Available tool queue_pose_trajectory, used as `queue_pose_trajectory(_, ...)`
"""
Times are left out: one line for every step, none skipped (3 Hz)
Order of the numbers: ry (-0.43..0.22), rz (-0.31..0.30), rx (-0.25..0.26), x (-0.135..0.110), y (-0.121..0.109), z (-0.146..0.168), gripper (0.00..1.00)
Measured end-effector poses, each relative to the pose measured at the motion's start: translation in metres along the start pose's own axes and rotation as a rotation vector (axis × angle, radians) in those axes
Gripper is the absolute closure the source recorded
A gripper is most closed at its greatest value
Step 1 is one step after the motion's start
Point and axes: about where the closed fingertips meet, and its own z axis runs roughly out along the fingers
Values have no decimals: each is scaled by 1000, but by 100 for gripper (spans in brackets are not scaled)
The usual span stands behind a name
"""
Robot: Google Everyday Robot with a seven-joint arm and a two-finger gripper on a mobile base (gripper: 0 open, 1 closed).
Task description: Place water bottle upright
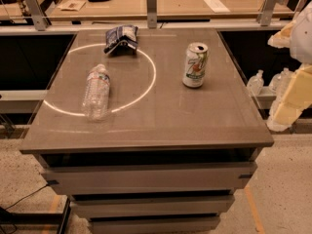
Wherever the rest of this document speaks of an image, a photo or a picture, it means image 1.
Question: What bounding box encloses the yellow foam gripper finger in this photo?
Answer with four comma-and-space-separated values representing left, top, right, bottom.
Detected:
267, 21, 295, 49
266, 63, 312, 132

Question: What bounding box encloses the clear plastic water bottle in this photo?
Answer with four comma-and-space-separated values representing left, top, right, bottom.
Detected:
82, 64, 110, 121

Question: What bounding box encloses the clear bottle in background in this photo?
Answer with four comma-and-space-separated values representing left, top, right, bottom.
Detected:
247, 69, 264, 96

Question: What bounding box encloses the small paper card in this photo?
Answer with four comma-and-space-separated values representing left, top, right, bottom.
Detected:
204, 0, 230, 13

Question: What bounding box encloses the green white soda can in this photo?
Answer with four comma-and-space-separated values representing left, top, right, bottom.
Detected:
182, 42, 209, 88

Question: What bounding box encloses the grey drawer cabinet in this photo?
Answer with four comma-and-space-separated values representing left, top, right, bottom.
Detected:
20, 28, 273, 234

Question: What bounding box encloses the blue white chip bag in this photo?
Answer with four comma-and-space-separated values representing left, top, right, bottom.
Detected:
103, 24, 138, 54

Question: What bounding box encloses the brown paper note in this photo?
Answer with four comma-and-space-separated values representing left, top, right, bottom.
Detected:
58, 0, 86, 11

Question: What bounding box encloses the metal bracket right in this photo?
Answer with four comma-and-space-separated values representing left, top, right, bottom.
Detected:
256, 0, 280, 26

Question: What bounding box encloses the metal bracket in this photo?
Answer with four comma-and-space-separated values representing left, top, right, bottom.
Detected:
146, 0, 157, 28
256, 0, 280, 26
24, 0, 49, 31

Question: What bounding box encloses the metal bracket middle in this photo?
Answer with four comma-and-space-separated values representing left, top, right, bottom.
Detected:
146, 0, 157, 28

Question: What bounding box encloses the metal bracket left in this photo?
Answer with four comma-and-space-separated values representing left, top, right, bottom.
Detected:
24, 0, 49, 31

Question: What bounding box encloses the black floor cable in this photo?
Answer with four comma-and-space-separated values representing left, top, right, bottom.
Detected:
0, 182, 50, 234

